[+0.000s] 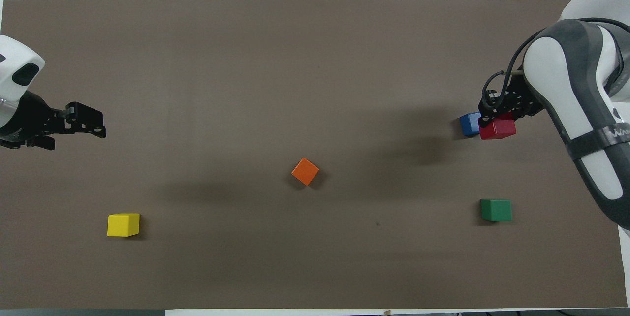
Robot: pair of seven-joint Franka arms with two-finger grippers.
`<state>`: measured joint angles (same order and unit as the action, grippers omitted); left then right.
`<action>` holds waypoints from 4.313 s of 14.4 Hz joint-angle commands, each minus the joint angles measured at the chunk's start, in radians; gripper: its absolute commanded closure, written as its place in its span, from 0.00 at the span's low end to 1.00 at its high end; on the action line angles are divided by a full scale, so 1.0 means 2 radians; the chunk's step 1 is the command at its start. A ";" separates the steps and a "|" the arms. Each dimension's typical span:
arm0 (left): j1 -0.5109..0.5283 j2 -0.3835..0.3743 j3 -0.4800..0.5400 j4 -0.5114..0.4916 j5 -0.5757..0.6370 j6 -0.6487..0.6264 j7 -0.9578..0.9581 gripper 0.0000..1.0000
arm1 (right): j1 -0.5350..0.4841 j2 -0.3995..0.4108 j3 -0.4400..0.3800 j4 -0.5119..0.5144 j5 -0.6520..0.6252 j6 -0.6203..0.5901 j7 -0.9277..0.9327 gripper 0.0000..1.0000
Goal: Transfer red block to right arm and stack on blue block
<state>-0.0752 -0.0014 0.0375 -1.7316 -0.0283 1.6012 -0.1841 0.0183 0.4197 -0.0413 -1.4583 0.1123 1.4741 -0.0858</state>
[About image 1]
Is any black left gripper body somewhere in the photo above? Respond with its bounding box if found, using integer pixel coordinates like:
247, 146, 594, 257
0, 91, 65, 149

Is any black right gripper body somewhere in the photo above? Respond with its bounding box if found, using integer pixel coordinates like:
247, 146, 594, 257
511, 77, 545, 116

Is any red wooden block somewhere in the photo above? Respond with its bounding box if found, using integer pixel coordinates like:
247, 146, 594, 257
479, 118, 517, 141

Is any blue wooden block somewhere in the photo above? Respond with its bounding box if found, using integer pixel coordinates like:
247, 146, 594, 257
459, 112, 482, 138

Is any green wooden block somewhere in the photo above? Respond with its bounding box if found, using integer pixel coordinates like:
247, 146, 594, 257
480, 199, 513, 222

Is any yellow wooden block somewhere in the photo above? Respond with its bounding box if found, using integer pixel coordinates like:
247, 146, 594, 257
107, 213, 141, 238

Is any orange wooden block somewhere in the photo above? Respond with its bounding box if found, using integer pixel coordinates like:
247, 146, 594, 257
291, 158, 320, 187

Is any brown table mat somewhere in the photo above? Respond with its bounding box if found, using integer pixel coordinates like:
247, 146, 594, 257
0, 0, 629, 310

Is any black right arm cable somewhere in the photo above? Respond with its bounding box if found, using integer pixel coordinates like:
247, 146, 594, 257
481, 17, 630, 116

